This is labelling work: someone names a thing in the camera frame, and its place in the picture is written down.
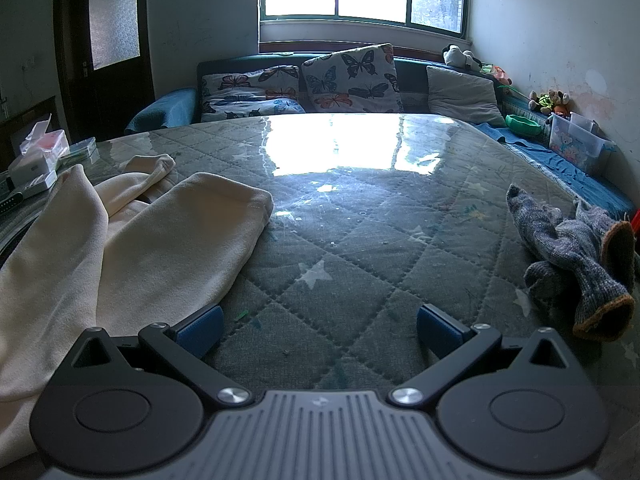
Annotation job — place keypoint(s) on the dark blue sofa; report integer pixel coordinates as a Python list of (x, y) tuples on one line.
[(415, 77)]

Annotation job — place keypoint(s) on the flat butterfly print pillow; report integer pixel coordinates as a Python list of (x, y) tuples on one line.
[(250, 95)]

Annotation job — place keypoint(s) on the green bowl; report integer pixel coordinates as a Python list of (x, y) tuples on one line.
[(522, 124)]

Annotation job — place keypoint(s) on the cream sweater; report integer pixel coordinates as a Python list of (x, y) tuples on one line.
[(150, 240)]

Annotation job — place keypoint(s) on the remote control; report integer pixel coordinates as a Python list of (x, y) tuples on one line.
[(11, 204)]

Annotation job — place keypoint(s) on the panda plush toy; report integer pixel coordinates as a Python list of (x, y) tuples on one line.
[(457, 55)]

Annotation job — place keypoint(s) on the clear plastic storage box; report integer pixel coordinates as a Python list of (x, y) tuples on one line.
[(575, 147)]

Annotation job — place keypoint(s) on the red object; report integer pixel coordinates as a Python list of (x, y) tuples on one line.
[(636, 222)]

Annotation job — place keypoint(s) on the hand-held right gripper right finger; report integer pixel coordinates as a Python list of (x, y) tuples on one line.
[(440, 332)]

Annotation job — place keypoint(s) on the green flat packet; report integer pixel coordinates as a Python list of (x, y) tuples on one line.
[(80, 150)]

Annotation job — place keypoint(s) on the colourful toy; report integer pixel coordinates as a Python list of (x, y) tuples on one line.
[(497, 76)]

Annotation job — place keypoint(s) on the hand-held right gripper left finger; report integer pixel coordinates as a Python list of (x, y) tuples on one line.
[(202, 332)]

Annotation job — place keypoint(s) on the square butterfly print pillow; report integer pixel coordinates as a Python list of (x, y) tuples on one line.
[(350, 77)]

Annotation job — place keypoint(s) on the dark door with frosted glass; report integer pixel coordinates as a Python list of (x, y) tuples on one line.
[(115, 95)]

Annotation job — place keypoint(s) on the small plush toys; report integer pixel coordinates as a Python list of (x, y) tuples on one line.
[(550, 100)]

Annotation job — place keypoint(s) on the grey knit cloth orange trim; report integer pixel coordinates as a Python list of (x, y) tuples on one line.
[(565, 250)]

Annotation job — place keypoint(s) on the blue blanket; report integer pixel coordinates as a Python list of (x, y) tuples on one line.
[(565, 175)]

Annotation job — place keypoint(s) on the plain grey pillow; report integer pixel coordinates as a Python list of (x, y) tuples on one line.
[(462, 92)]

